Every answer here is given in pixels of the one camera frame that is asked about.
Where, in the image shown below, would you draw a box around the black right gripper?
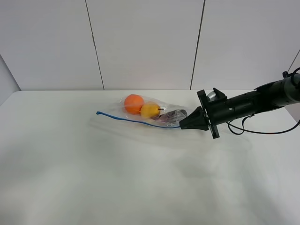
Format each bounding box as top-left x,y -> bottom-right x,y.
180,88 -> 227,139

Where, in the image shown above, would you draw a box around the orange fruit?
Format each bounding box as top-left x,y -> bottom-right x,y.
124,94 -> 144,115

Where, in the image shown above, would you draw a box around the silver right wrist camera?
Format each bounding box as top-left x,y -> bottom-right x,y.
207,91 -> 217,102

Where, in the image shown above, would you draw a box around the clear zip bag blue seal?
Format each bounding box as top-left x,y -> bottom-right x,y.
96,94 -> 192,128

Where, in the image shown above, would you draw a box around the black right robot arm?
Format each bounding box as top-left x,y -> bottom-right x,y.
180,69 -> 300,139

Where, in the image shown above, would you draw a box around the yellow pear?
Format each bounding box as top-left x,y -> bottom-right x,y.
140,102 -> 163,119

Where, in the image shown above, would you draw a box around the purple eggplant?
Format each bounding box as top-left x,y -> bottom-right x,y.
151,110 -> 188,127

